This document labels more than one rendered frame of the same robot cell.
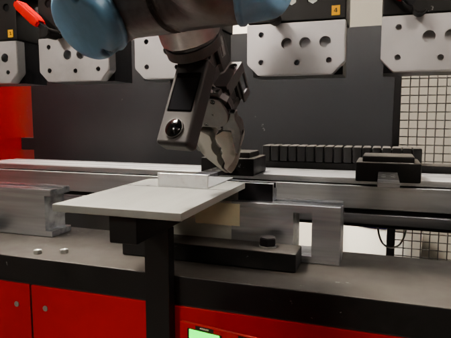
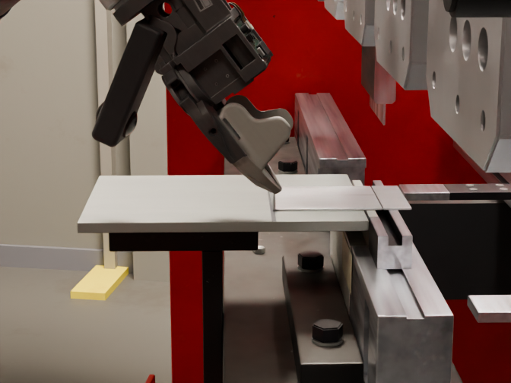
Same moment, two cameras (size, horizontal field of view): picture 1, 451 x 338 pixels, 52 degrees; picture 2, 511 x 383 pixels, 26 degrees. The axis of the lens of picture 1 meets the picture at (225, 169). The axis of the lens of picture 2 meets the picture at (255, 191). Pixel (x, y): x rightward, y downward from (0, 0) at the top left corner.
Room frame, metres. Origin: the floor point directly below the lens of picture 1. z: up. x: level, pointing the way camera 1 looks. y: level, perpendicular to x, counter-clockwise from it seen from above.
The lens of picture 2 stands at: (0.34, -0.90, 1.28)
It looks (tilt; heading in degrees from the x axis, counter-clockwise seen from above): 14 degrees down; 70
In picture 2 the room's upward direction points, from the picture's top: straight up
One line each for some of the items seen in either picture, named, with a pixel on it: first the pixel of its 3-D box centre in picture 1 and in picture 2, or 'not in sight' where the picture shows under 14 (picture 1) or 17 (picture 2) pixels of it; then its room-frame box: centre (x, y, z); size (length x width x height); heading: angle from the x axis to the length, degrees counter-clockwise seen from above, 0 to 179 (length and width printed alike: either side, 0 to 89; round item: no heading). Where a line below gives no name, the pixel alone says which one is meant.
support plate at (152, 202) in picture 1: (162, 195); (223, 200); (0.68, 0.09, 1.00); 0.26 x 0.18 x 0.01; 161
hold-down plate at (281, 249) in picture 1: (209, 249); (317, 315); (0.75, 0.03, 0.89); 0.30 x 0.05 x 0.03; 71
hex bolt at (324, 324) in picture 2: (268, 241); (327, 332); (0.72, -0.07, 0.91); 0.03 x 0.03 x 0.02
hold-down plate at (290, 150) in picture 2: not in sight; (284, 166); (0.96, 0.63, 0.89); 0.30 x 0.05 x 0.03; 71
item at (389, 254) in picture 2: (219, 188); (379, 220); (0.81, 0.01, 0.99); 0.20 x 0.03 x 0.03; 71
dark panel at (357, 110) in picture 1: (190, 113); not in sight; (1.38, 0.10, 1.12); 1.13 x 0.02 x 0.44; 71
